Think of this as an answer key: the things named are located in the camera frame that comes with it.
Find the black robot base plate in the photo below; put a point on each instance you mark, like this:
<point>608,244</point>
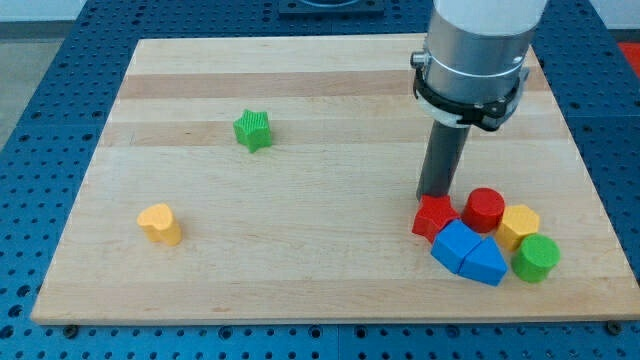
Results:
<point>330,7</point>

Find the grey cylindrical pointer rod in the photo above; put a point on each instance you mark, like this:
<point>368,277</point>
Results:
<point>442,156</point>

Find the black bolt front left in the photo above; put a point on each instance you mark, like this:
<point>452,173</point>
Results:
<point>70,331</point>

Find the yellow hexagon block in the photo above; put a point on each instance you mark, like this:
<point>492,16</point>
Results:
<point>517,222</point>

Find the blue cube block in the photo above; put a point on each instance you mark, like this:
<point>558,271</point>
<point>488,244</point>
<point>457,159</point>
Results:
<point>453,243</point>

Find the black bolt front right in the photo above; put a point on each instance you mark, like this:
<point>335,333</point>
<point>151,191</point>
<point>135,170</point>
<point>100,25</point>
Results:
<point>613,328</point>

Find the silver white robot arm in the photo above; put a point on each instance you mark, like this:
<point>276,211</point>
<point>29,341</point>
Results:
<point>471,69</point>

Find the green star block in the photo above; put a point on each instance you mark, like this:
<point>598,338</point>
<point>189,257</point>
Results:
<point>252,130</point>

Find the light wooden board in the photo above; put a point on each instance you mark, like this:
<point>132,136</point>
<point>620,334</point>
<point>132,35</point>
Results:
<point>316,228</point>

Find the red star block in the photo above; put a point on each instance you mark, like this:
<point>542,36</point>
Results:
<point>433,215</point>

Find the yellow heart block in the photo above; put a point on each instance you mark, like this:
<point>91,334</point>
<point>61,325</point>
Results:
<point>160,225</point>

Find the red cylinder block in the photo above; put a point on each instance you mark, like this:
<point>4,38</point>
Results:
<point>483,210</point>

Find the green cylinder block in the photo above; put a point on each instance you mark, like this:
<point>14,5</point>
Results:
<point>536,257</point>

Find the black bolt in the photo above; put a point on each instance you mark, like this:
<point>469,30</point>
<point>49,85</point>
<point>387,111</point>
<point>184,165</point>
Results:
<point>70,331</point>
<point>613,328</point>

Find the blue triangle block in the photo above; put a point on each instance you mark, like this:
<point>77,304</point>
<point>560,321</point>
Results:
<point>484,263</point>

